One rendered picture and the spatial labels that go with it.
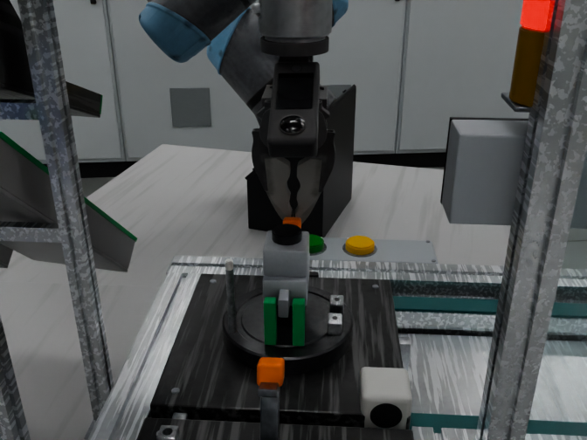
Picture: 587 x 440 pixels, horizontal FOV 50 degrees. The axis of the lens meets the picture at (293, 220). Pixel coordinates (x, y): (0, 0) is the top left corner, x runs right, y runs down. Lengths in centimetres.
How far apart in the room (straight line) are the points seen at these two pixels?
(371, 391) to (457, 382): 17
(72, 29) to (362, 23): 154
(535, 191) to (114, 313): 66
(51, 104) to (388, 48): 316
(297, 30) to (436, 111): 320
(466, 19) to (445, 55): 22
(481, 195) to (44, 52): 37
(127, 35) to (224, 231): 252
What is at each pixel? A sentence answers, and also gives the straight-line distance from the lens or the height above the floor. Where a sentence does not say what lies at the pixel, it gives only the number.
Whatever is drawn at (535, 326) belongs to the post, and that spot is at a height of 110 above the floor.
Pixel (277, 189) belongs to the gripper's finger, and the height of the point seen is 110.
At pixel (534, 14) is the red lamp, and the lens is 45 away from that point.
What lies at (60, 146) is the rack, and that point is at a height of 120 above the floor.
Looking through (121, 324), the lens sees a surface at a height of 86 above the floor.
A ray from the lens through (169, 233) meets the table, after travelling 116.
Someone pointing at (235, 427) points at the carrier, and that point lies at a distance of 58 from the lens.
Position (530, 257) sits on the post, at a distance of 47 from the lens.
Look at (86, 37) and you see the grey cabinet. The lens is 363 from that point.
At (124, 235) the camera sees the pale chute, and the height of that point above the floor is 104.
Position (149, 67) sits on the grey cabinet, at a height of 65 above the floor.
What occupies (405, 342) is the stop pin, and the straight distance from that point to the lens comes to 69.
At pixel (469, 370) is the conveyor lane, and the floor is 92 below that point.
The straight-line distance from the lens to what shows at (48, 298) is 102.
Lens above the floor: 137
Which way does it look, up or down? 26 degrees down
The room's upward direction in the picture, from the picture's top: straight up
